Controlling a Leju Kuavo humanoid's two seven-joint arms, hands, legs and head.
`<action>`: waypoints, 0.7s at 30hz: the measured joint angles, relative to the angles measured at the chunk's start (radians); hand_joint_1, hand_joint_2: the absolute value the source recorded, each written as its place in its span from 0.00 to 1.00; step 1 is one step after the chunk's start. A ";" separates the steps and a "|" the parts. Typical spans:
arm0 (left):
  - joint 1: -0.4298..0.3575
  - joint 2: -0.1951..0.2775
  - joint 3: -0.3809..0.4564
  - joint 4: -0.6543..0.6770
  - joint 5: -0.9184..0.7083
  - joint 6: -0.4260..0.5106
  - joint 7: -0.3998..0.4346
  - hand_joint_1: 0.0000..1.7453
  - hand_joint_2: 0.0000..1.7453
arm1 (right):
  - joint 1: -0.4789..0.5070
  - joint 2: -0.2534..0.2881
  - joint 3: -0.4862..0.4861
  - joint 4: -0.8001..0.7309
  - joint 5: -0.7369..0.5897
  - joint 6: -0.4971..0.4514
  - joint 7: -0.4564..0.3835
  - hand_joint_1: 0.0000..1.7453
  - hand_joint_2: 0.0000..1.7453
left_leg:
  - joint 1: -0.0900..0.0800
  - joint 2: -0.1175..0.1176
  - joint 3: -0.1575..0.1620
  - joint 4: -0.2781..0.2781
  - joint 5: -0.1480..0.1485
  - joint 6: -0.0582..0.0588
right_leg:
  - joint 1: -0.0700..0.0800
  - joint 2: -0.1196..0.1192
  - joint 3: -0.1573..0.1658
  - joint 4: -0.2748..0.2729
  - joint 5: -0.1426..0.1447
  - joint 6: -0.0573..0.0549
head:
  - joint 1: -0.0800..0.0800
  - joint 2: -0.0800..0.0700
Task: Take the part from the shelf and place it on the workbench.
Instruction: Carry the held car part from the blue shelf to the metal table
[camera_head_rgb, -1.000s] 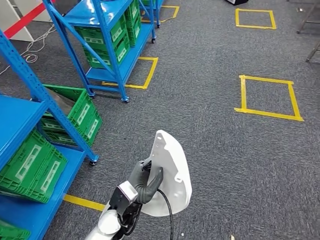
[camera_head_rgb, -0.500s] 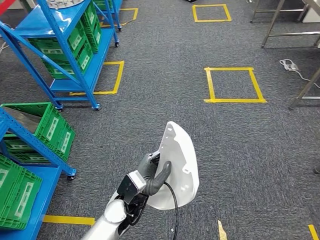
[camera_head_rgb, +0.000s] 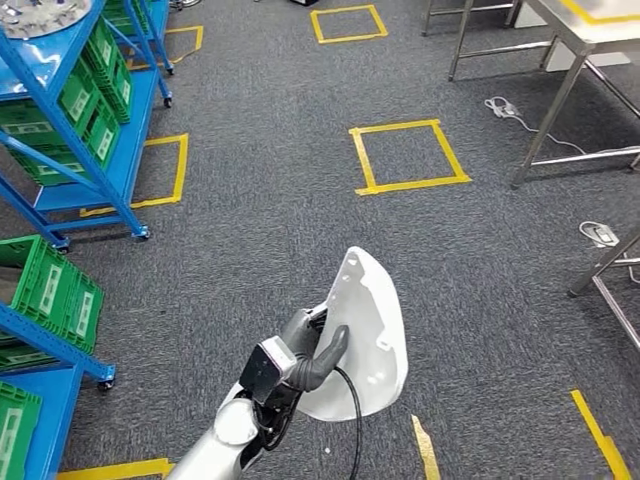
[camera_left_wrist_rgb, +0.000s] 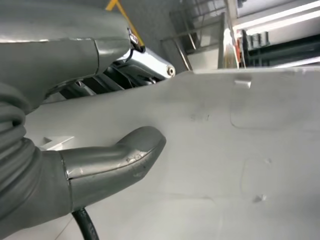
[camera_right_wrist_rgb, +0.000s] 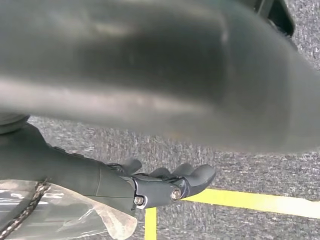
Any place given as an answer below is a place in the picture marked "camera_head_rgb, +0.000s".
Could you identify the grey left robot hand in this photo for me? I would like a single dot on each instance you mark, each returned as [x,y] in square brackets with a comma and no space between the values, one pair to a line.
[305,371]

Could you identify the white plastic shell part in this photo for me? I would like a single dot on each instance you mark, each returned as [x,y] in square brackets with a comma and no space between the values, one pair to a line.
[370,331]

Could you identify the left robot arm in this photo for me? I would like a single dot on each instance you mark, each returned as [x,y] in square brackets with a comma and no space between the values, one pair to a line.
[220,444]

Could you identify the steel workbench table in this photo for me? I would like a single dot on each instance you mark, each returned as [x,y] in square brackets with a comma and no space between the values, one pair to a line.
[605,263]
[590,36]

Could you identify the yellow floor tape square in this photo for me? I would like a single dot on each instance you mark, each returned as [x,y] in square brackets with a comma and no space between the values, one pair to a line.
[115,469]

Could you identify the silver tray of metal parts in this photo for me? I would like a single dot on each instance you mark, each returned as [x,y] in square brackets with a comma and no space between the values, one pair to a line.
[40,16]

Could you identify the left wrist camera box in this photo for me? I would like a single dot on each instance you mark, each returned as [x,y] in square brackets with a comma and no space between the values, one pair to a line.
[265,368]

